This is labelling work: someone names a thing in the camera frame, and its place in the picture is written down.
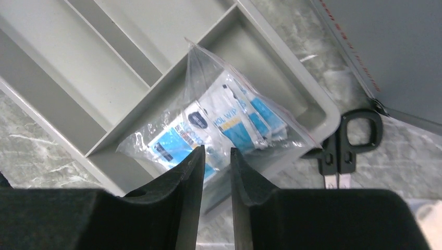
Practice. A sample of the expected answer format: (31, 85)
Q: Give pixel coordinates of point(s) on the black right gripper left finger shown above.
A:
(163, 214)

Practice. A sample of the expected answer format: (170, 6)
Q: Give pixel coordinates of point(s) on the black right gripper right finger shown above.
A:
(268, 217)

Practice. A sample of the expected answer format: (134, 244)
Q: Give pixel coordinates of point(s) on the black handled scissors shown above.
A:
(337, 158)

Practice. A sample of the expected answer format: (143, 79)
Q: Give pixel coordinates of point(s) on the alcohol wipes zip bag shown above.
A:
(219, 109)

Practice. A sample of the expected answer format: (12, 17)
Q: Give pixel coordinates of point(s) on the grey plastic divided tray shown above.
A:
(92, 72)

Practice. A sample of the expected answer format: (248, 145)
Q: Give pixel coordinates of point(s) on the grey metal medicine case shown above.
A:
(394, 50)

